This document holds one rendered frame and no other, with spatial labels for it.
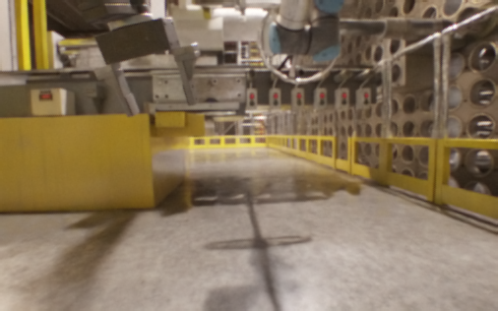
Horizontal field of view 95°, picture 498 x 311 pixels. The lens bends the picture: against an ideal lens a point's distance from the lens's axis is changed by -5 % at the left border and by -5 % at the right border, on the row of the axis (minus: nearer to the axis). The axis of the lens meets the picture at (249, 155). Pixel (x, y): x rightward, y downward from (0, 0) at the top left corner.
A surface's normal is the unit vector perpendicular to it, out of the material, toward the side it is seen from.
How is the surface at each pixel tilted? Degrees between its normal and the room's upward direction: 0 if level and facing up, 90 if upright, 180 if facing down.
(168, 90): 90
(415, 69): 90
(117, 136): 90
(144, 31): 114
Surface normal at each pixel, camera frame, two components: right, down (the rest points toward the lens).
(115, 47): -0.11, 0.48
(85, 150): 0.07, 0.08
